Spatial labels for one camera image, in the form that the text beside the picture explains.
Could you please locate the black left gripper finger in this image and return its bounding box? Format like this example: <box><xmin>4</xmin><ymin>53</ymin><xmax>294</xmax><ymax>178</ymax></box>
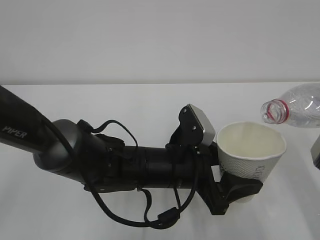
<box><xmin>218</xmin><ymin>172</ymin><xmax>263</xmax><ymax>204</ymax></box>

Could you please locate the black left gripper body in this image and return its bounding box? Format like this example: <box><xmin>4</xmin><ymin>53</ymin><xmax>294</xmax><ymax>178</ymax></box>
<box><xmin>163</xmin><ymin>141</ymin><xmax>230</xmax><ymax>216</ymax></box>

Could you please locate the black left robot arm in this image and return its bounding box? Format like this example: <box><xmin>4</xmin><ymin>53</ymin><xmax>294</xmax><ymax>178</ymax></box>
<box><xmin>0</xmin><ymin>87</ymin><xmax>263</xmax><ymax>215</ymax></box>

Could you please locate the white paper cup green logo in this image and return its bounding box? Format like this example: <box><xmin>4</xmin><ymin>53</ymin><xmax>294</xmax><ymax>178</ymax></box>
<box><xmin>216</xmin><ymin>120</ymin><xmax>287</xmax><ymax>203</ymax></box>

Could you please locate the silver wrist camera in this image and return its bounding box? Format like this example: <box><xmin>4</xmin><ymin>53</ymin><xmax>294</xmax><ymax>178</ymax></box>
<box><xmin>310</xmin><ymin>136</ymin><xmax>320</xmax><ymax>170</ymax></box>
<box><xmin>169</xmin><ymin>104</ymin><xmax>216</xmax><ymax>147</ymax></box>

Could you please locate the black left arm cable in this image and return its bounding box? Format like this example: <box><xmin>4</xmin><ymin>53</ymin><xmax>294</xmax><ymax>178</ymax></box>
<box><xmin>41</xmin><ymin>119</ymin><xmax>201</xmax><ymax>222</ymax></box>

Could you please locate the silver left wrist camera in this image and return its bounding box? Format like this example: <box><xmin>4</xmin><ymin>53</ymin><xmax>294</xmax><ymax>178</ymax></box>
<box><xmin>169</xmin><ymin>104</ymin><xmax>216</xmax><ymax>147</ymax></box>

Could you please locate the clear water bottle red label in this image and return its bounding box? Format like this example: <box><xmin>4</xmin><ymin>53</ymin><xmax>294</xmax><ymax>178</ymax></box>
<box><xmin>260</xmin><ymin>83</ymin><xmax>320</xmax><ymax>129</ymax></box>

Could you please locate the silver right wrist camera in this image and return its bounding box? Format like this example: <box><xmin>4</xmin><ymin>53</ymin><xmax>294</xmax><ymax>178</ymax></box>
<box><xmin>310</xmin><ymin>136</ymin><xmax>320</xmax><ymax>170</ymax></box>

